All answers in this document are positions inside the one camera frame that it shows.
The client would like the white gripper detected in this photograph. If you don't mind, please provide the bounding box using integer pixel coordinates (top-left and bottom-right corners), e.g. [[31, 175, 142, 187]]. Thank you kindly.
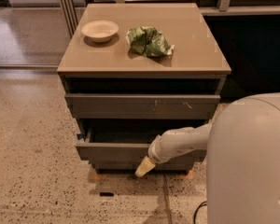
[[135, 135, 176, 177]]

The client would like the grey drawer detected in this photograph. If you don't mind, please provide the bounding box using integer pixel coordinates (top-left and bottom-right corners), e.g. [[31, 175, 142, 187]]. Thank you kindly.
[[65, 93, 220, 119], [76, 119, 204, 165], [92, 162, 194, 171]]

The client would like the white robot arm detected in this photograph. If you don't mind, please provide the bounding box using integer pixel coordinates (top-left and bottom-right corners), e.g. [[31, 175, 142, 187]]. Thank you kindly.
[[135, 92, 280, 224]]

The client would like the grey drawer cabinet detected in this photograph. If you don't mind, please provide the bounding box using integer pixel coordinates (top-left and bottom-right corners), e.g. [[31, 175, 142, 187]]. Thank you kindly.
[[58, 4, 231, 163]]

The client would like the small black floor marker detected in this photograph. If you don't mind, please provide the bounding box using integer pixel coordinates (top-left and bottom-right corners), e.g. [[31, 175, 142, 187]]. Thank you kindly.
[[100, 192, 114, 197]]

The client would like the crumpled green chip bag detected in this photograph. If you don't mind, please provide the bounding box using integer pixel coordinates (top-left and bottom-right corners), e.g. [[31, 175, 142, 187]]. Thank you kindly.
[[126, 26, 175, 57]]

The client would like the white bowl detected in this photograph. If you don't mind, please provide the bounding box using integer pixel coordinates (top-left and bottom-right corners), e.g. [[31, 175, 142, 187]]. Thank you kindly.
[[81, 21, 119, 43]]

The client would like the black cable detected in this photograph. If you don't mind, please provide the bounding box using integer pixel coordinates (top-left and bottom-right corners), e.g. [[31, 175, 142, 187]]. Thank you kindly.
[[192, 201, 208, 224]]

